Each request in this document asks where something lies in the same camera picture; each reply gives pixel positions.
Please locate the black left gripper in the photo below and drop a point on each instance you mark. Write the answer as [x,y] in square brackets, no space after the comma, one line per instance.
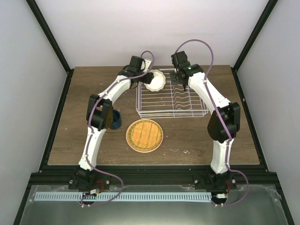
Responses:
[148,76]

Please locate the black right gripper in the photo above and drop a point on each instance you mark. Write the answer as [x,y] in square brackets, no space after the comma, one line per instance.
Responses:
[173,79]

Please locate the white scalloped bowl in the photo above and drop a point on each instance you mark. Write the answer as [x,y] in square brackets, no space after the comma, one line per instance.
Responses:
[158,82]

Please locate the blue mug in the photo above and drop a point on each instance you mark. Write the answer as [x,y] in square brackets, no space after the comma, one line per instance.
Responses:
[116,122]

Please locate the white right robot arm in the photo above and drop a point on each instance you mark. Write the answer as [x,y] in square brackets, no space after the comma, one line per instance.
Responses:
[224,122]

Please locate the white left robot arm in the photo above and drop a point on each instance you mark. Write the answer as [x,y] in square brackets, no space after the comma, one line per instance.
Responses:
[100,108]

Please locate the orange woven pattern plate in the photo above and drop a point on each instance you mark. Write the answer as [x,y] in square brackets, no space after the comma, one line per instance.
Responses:
[144,136]

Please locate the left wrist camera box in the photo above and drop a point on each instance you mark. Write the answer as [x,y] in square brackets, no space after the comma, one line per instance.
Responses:
[147,64]

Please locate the white wire dish rack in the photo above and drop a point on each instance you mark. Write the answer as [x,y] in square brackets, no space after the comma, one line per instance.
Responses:
[173,101]

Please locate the black frame post right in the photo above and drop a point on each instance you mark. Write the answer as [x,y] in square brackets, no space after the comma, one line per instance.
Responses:
[255,33]

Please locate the black frame post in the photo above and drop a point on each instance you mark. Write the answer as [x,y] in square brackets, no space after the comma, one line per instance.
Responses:
[48,33]
[255,33]

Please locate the black frame post left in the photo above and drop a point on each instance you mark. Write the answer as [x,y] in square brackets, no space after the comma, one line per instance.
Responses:
[48,33]

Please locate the black front frame rail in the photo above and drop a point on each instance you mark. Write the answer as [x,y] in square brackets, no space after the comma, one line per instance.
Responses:
[201,176]

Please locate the light blue slotted cable duct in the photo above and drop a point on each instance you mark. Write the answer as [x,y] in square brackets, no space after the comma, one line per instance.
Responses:
[129,196]

